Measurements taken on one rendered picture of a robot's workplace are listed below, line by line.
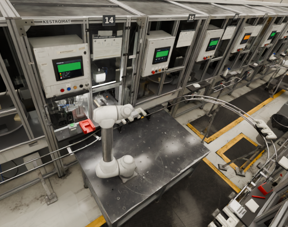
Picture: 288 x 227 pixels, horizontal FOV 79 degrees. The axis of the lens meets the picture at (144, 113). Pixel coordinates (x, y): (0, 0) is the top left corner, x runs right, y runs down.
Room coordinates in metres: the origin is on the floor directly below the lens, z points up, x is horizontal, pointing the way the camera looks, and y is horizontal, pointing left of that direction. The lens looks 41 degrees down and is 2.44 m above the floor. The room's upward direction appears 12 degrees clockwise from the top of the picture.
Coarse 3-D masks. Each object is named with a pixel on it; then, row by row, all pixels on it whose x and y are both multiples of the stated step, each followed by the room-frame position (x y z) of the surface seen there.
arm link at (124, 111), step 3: (117, 105) 1.13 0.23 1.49; (120, 105) 1.13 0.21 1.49; (117, 108) 1.09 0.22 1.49; (120, 108) 1.09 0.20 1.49; (123, 108) 1.08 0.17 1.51; (126, 108) 1.09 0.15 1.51; (129, 108) 1.10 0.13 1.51; (117, 111) 1.06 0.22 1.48; (120, 111) 1.07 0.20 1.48; (123, 111) 1.06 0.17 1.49; (126, 111) 1.07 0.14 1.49; (129, 111) 1.08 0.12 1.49; (117, 114) 1.05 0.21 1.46; (120, 114) 1.05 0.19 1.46; (123, 114) 1.05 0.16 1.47; (126, 114) 1.05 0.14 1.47; (129, 114) 1.07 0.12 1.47; (117, 117) 1.04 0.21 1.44; (120, 117) 1.05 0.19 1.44; (123, 117) 1.06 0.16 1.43; (126, 117) 1.06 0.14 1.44
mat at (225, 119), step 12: (264, 84) 5.43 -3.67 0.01; (240, 96) 4.33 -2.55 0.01; (252, 96) 4.47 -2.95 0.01; (264, 96) 4.61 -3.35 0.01; (276, 96) 4.78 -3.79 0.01; (240, 108) 3.74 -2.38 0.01; (252, 108) 3.86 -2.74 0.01; (204, 120) 2.97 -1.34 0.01; (216, 120) 3.06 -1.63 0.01; (228, 120) 3.15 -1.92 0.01; (240, 120) 3.25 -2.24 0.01; (216, 132) 2.66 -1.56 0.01
